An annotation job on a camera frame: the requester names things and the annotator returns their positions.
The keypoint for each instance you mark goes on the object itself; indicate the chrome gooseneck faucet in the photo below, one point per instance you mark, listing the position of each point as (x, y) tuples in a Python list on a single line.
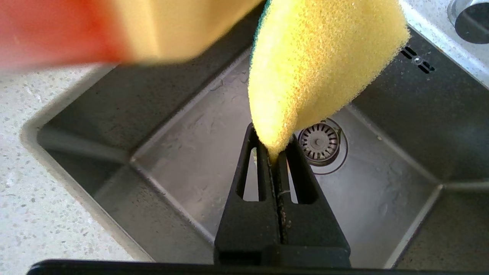
[(471, 25)]

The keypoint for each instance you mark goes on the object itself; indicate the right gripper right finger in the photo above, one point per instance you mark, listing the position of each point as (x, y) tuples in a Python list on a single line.
[(317, 229)]

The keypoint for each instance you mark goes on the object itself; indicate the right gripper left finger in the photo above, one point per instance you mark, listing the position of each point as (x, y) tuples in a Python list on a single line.
[(248, 229)]

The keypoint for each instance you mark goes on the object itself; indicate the round sink drain strainer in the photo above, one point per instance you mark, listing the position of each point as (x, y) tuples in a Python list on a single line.
[(321, 143)]

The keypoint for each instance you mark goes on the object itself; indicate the orange dish soap bottle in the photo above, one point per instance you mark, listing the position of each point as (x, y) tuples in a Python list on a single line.
[(114, 26)]

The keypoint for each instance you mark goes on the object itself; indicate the yellow green sponge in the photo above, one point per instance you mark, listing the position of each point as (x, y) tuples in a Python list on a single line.
[(317, 57)]

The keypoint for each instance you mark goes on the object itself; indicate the stainless steel sink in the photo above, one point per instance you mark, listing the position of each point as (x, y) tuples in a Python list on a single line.
[(172, 160)]

